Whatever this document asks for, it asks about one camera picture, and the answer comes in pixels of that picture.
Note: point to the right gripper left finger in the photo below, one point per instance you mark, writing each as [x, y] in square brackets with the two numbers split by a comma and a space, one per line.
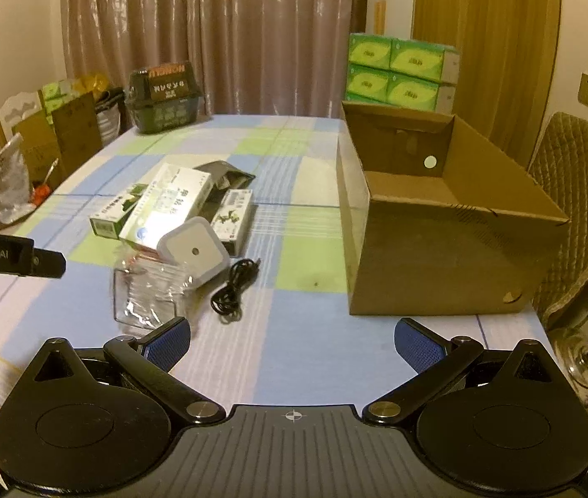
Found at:
[146, 361]

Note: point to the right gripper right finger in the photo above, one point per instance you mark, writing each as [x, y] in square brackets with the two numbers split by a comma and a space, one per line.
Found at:
[440, 365]

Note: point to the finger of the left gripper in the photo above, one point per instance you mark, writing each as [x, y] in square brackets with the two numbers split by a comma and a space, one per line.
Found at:
[20, 257]

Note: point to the clear plastic bag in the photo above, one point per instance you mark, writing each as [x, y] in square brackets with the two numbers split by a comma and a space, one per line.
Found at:
[148, 293]

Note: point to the white square night light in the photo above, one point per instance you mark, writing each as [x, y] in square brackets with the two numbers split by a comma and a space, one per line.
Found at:
[196, 249]

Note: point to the green white toothpaste box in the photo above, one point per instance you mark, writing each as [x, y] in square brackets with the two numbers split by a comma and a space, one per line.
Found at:
[110, 219]

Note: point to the small green white box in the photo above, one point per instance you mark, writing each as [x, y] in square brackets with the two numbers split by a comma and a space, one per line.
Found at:
[232, 219]

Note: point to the large white medicine box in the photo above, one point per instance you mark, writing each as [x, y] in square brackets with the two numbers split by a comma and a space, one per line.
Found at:
[173, 196]

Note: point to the silver foil tea pouch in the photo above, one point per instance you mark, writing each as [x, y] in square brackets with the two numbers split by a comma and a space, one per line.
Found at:
[225, 177]

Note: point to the cardboard boxes beside table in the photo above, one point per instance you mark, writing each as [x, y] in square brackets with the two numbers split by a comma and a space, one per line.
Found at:
[63, 125]

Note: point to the open cardboard box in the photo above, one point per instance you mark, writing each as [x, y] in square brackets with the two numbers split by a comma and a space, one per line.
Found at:
[436, 219]

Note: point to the checkered tablecloth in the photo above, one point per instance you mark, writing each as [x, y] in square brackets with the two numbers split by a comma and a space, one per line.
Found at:
[293, 246]

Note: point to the dark green noodle basket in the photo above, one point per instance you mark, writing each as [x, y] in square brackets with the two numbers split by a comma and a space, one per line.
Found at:
[163, 97]

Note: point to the quilted brown chair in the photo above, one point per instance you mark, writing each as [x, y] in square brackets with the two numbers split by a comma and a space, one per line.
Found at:
[560, 167]

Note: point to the green tissue box pack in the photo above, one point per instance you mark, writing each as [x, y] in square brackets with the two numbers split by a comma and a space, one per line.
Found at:
[402, 73]

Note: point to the brown curtain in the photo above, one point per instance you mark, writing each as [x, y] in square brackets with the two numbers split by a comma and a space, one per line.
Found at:
[269, 57]

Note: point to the wooden door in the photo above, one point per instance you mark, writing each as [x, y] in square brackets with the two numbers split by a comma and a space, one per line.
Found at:
[507, 55]

